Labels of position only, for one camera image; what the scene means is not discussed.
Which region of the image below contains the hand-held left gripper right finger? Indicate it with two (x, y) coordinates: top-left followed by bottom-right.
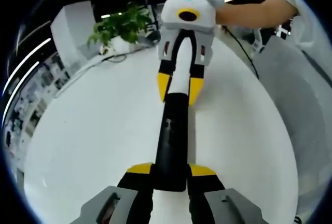
(186, 162), (264, 224)

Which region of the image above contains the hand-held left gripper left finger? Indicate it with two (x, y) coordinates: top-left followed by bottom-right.
(69, 161), (154, 224)

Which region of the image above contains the black remote control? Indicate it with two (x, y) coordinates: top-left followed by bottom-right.
(154, 92), (191, 193)

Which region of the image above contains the green potted plant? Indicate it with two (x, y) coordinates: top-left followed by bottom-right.
(87, 5), (156, 53)

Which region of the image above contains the white mesh office chair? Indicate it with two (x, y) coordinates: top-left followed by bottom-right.
(253, 36), (332, 217)

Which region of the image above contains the white square pillar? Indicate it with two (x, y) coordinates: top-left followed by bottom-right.
(50, 3), (95, 63)

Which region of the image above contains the person's white shirt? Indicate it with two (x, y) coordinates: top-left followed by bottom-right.
(272, 0), (332, 90)

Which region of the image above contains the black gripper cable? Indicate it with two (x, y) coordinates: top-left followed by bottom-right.
(222, 24), (260, 79)

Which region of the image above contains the grey table cable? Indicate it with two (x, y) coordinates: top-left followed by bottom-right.
(102, 53), (128, 63)

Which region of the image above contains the white display wall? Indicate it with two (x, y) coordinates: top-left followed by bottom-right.
(4, 52), (72, 152)

